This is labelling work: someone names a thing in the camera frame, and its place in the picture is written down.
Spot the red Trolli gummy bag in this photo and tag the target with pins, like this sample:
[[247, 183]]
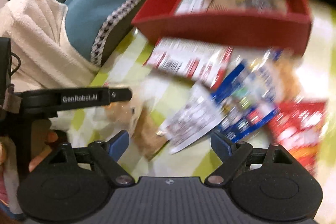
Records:
[[297, 126]]

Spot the white printed snack packet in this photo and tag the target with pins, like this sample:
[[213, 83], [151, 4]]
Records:
[[194, 120]]

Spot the blue snack bag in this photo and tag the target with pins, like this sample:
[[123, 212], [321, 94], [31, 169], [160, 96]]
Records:
[[249, 93]]

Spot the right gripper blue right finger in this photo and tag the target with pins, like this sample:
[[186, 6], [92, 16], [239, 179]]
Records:
[[233, 156]]

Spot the dark brown snack packet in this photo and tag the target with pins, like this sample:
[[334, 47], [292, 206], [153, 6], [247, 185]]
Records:
[[264, 5]]

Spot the bun snack packet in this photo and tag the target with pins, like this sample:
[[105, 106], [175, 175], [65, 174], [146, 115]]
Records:
[[134, 117]]

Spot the person's left hand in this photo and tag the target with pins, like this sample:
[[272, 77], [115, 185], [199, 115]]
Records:
[[28, 135]]

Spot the white green wafer packet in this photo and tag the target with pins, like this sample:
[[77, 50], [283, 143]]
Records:
[[192, 6]]

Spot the teal sofa seat cover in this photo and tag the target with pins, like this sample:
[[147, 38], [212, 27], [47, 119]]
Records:
[[95, 27]]

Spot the red cardboard box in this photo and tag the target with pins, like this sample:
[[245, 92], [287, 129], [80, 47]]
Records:
[[157, 19]]

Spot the red white snack packet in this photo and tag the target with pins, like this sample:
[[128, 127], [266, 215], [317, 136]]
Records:
[[192, 60]]

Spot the yellow fried noodle snack bag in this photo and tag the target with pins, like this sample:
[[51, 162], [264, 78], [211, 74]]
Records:
[[284, 64]]

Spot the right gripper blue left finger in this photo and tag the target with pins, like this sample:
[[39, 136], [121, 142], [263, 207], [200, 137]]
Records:
[[106, 154]]

